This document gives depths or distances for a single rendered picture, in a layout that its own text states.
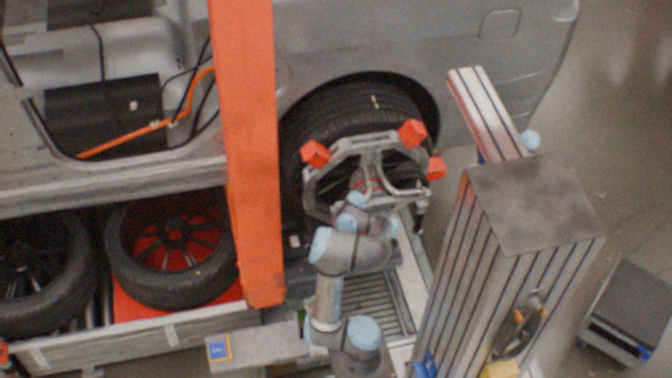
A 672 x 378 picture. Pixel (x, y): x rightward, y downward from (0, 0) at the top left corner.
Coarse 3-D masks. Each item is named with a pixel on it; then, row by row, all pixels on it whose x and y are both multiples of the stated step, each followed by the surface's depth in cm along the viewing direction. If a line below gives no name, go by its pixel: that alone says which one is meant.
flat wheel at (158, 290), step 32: (192, 192) 347; (224, 192) 345; (128, 224) 337; (160, 224) 334; (192, 224) 335; (224, 224) 333; (128, 256) 320; (192, 256) 324; (224, 256) 322; (128, 288) 323; (160, 288) 312; (192, 288) 316; (224, 288) 333
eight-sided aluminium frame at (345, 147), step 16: (336, 144) 287; (352, 144) 288; (368, 144) 285; (384, 144) 286; (400, 144) 288; (336, 160) 287; (416, 160) 300; (304, 176) 295; (320, 176) 292; (304, 192) 304; (320, 208) 318; (400, 208) 326
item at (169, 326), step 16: (224, 304) 320; (240, 304) 321; (144, 320) 313; (160, 320) 314; (176, 320) 314; (192, 320) 316; (208, 320) 320; (224, 320) 323; (240, 320) 326; (64, 336) 307; (80, 336) 307; (96, 336) 307; (112, 336) 311; (128, 336) 314; (144, 336) 317; (160, 336) 320; (176, 336) 322; (16, 352) 302; (32, 352) 303; (48, 352) 308; (64, 352) 312; (80, 352) 314; (48, 368) 318
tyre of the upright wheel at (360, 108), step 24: (336, 96) 294; (360, 96) 294; (384, 96) 297; (408, 96) 311; (288, 120) 305; (312, 120) 293; (336, 120) 287; (360, 120) 285; (384, 120) 288; (288, 144) 302; (432, 144) 310; (288, 168) 301
